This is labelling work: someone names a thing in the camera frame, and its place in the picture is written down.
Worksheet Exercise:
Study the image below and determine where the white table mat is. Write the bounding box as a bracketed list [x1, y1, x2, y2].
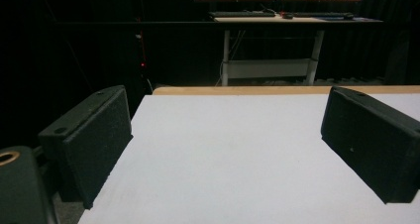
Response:
[77, 93, 420, 224]

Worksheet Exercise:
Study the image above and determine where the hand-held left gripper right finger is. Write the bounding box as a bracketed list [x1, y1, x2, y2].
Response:
[320, 85, 420, 205]

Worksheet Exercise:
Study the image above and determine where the white-legged computer desk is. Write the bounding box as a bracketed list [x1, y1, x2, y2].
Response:
[208, 15, 384, 87]

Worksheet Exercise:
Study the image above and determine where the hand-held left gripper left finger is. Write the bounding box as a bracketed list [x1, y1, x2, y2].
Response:
[38, 84, 134, 210]

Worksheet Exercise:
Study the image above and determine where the black keyboard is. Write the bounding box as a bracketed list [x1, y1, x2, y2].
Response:
[292, 12, 347, 19]
[209, 11, 277, 19]

